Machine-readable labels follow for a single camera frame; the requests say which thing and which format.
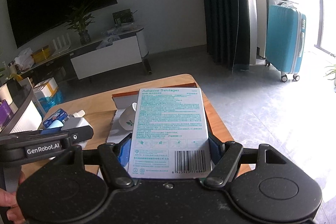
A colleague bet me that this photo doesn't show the dark green curtain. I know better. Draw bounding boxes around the dark green curtain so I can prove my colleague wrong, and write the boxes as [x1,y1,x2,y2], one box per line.
[204,0,251,71]

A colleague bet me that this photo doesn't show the white TV cabinet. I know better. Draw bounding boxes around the white TV cabinet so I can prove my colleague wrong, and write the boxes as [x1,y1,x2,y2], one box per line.
[71,26,151,79]

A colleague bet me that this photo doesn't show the curved white side counter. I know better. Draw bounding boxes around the curved white side counter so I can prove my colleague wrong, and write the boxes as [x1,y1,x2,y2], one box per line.
[1,79,42,136]

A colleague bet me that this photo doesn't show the white yellow cardboard box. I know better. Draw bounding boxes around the white yellow cardboard box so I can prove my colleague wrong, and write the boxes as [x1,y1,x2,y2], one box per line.
[33,77,59,100]

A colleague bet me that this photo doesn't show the blue tissue pack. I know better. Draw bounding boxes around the blue tissue pack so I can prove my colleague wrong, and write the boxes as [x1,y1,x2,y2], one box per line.
[43,109,68,129]

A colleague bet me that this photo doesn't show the toothpick jar light blue lid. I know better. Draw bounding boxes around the toothpick jar light blue lid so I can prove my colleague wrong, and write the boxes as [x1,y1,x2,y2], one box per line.
[48,119,63,129]

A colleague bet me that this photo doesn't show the clear glass spray bottle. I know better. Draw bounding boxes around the clear glass spray bottle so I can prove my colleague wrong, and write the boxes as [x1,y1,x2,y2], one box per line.
[68,110,85,118]

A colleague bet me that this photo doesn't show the blue plastic bag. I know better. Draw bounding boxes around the blue plastic bag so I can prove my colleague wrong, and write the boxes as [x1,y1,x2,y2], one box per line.
[38,90,64,113]

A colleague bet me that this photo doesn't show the teal adhesive bandages box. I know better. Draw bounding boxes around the teal adhesive bandages box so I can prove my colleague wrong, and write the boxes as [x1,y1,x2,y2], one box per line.
[128,88,212,179]

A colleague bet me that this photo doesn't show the white router with antennas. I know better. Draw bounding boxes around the white router with antennas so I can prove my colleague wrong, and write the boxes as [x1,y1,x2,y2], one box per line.
[52,33,71,56]

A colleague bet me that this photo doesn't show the dark framed picture box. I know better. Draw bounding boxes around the dark framed picture box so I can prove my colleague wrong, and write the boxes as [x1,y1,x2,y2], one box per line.
[112,9,134,26]

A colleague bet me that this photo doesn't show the spider plant on floor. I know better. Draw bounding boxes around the spider plant on floor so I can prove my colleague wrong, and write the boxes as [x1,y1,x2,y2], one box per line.
[325,64,336,87]

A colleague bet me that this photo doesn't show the white plastic bag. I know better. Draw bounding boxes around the white plastic bag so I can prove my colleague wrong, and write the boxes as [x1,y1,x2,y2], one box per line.
[14,48,35,71]

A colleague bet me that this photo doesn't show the purple storage box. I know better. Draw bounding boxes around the purple storage box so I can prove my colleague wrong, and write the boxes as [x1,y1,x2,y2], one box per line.
[0,100,14,127]

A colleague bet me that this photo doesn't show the potted plant in glass vase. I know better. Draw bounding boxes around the potted plant in glass vase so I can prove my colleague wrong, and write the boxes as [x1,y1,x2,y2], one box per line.
[66,8,95,45]

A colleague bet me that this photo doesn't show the teal suitcase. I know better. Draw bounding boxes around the teal suitcase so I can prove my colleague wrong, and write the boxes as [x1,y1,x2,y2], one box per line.
[265,2,306,83]

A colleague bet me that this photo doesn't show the person left hand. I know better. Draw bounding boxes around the person left hand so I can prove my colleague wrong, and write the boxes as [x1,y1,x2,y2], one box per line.
[0,172,27,224]

